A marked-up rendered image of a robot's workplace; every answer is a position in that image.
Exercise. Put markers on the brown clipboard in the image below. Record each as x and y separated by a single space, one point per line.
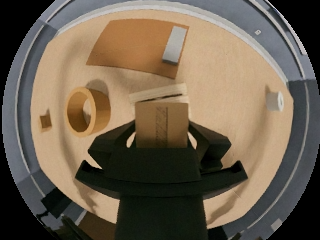
139 44

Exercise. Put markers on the small square wooden pallet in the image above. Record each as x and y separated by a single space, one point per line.
159 92

